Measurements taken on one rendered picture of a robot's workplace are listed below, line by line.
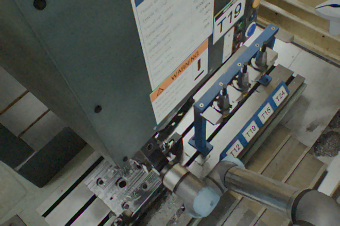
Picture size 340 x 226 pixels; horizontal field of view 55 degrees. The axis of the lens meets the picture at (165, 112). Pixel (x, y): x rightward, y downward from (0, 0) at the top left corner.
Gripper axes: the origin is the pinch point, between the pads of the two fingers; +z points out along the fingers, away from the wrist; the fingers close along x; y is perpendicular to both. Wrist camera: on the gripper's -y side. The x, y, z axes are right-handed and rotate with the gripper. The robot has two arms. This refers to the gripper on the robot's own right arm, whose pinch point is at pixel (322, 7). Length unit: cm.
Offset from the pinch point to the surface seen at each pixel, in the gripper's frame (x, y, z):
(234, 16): -5.8, -1.6, 16.5
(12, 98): -6, 44, 90
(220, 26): -9.7, -2.8, 18.8
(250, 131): 10, 76, 5
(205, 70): -13.3, 6.2, 20.9
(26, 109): -5, 53, 90
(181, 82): -19.4, 2.5, 24.5
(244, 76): 12.6, 42.2, 11.5
